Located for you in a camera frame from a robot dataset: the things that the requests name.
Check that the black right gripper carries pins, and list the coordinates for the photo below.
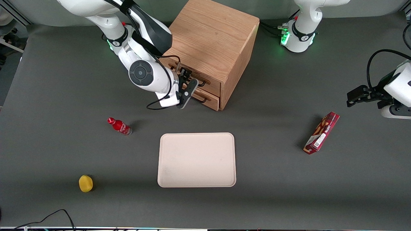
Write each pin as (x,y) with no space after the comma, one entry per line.
(184,78)

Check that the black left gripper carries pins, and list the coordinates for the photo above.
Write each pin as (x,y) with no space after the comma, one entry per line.
(376,93)

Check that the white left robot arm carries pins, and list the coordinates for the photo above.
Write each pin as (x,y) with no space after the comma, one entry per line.
(301,38)

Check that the wooden drawer cabinet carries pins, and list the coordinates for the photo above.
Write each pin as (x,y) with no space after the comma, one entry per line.
(212,35)

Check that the red cookie box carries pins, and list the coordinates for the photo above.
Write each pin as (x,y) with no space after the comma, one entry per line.
(322,133)

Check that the small red bottle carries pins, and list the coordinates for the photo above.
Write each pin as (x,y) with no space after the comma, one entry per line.
(120,126)

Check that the cream plastic tray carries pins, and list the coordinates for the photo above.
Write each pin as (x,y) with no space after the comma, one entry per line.
(196,160)

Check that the yellow lemon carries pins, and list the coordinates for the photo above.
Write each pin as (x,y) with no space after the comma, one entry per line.
(85,183)

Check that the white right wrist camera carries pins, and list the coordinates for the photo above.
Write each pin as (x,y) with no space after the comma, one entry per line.
(167,100)

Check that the grey metal frame bar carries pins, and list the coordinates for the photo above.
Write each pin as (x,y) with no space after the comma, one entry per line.
(14,12)

